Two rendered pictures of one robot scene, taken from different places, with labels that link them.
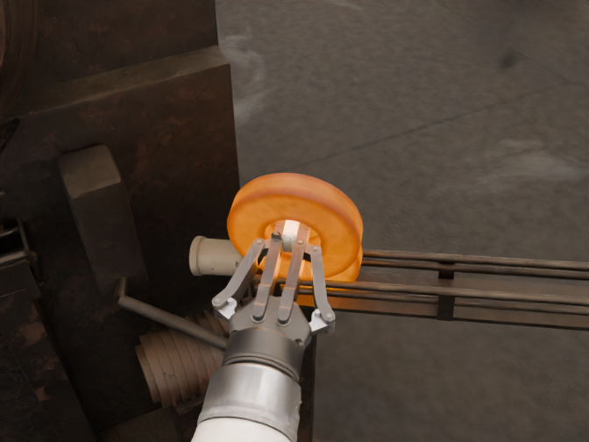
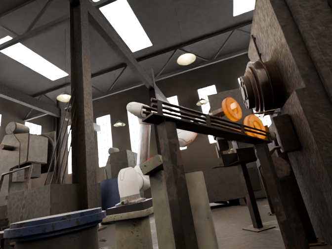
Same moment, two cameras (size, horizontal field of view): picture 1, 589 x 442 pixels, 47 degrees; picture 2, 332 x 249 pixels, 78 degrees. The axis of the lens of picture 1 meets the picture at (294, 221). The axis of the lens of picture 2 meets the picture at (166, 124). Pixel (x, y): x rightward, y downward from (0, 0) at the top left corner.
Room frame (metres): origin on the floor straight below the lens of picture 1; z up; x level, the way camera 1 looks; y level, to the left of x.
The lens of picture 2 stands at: (0.97, -1.20, 0.45)
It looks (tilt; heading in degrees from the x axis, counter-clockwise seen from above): 18 degrees up; 130
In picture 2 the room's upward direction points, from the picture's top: 10 degrees counter-clockwise
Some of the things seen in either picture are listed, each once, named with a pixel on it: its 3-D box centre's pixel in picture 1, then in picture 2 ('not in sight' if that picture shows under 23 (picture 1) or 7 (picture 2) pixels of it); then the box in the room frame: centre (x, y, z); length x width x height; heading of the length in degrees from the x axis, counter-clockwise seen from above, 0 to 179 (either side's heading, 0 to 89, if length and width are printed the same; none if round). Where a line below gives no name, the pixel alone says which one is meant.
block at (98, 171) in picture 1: (104, 223); (285, 133); (0.72, 0.29, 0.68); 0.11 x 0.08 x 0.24; 25
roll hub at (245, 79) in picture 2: not in sight; (246, 92); (0.52, 0.46, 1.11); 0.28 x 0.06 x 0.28; 115
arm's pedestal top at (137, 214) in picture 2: not in sight; (132, 213); (-0.38, -0.14, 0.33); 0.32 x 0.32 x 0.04; 30
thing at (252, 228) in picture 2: not in sight; (246, 187); (0.15, 0.83, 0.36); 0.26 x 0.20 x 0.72; 150
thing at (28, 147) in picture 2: not in sight; (26, 174); (-5.24, 0.42, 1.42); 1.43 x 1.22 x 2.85; 30
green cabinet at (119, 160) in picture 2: not in sight; (128, 183); (-3.10, 1.97, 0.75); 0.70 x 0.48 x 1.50; 115
